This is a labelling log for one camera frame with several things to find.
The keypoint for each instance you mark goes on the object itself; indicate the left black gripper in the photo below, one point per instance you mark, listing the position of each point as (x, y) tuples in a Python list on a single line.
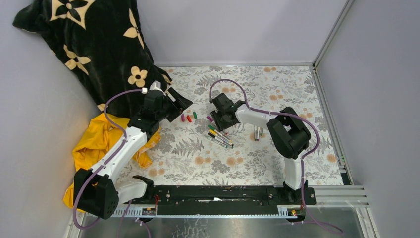
[(183, 103)]

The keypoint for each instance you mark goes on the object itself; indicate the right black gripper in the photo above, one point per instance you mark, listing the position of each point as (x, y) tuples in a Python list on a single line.
[(220, 126)]

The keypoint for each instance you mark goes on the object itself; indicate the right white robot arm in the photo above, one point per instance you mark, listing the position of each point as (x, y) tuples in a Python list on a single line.
[(288, 133)]

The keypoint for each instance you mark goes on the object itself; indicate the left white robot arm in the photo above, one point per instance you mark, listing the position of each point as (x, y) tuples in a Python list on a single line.
[(96, 189)]

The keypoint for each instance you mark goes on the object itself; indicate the yellow cap marker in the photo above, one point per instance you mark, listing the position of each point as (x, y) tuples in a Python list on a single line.
[(216, 135)]

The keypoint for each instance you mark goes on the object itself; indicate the black cap marker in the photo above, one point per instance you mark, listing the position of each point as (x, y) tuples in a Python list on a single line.
[(219, 139)]

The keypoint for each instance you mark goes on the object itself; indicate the floral fern table mat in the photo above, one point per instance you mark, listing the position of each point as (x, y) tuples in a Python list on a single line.
[(185, 157)]

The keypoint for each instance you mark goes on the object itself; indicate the yellow cloth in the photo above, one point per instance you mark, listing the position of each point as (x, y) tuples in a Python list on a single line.
[(99, 137)]

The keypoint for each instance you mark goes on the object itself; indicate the black floral blanket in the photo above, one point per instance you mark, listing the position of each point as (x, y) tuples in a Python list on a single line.
[(101, 42)]

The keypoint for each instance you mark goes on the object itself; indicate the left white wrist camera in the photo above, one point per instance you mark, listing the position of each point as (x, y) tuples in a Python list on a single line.
[(156, 85)]

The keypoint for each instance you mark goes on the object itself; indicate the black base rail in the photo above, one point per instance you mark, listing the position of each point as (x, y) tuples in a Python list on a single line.
[(224, 200)]

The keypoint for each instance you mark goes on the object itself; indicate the aluminium frame post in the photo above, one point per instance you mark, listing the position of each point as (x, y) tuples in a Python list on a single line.
[(340, 19)]

